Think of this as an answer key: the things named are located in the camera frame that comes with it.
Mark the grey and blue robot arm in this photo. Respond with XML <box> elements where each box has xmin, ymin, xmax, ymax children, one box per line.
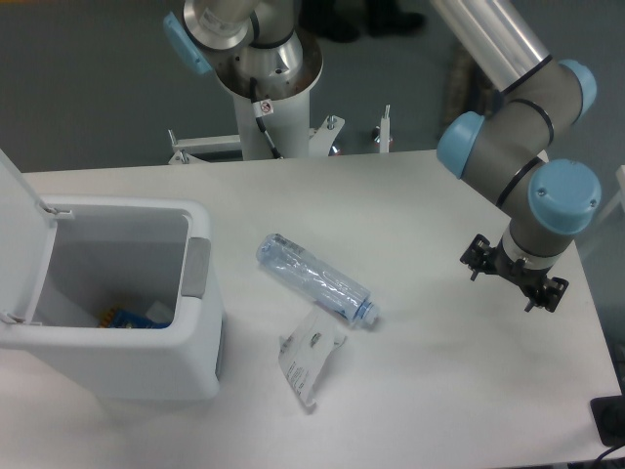
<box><xmin>163</xmin><ymin>1</ymin><xmax>602</xmax><ymax>312</ymax></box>

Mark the white trash can lid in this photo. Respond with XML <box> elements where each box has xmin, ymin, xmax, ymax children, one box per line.
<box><xmin>1</xmin><ymin>154</ymin><xmax>74</xmax><ymax>324</ymax></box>

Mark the white trash can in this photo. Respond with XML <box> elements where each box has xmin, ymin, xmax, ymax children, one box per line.
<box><xmin>1</xmin><ymin>195</ymin><xmax>226</xmax><ymax>401</ymax></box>

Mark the black device at table edge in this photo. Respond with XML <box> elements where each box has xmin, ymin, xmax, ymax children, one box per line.
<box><xmin>590</xmin><ymin>395</ymin><xmax>624</xmax><ymax>447</ymax></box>

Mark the white paper wrapper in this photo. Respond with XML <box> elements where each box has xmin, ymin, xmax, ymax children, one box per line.
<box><xmin>278</xmin><ymin>307</ymin><xmax>347</xmax><ymax>408</ymax></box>

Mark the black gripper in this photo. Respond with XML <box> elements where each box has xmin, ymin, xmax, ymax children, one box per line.
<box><xmin>461</xmin><ymin>234</ymin><xmax>569</xmax><ymax>313</ymax></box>

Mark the black cable on pedestal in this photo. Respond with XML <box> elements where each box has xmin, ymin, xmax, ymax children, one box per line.
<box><xmin>247</xmin><ymin>76</ymin><xmax>284</xmax><ymax>160</ymax></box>

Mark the clear crushed plastic bottle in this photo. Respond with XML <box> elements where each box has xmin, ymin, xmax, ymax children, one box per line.
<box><xmin>256</xmin><ymin>234</ymin><xmax>380</xmax><ymax>326</ymax></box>

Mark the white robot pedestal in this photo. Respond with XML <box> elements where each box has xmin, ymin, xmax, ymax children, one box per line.
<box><xmin>169</xmin><ymin>32</ymin><xmax>345</xmax><ymax>164</ymax></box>

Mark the blue and yellow packet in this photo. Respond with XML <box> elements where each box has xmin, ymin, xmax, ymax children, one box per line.
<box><xmin>98</xmin><ymin>308</ymin><xmax>170</xmax><ymax>329</ymax></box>

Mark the white frame at right edge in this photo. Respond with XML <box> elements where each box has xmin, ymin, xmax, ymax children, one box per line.
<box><xmin>580</xmin><ymin>164</ymin><xmax>625</xmax><ymax>255</ymax></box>

